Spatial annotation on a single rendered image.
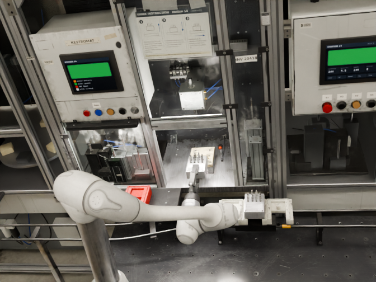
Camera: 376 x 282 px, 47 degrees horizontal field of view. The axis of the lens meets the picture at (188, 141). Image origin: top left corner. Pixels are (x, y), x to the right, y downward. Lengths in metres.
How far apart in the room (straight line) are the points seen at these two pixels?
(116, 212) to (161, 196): 0.85
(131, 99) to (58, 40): 0.41
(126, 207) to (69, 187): 0.22
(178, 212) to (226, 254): 0.62
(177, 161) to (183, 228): 0.67
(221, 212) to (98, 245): 0.52
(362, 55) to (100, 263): 1.32
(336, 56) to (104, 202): 1.06
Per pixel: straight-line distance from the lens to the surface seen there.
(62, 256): 3.50
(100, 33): 1.91
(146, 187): 2.29
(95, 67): 1.96
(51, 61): 2.05
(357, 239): 2.37
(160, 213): 1.69
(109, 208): 1.46
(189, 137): 2.65
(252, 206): 2.15
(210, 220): 1.84
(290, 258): 2.26
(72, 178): 1.59
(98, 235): 1.72
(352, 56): 1.86
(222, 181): 2.32
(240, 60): 1.86
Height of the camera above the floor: 2.46
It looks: 36 degrees down
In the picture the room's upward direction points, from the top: 11 degrees counter-clockwise
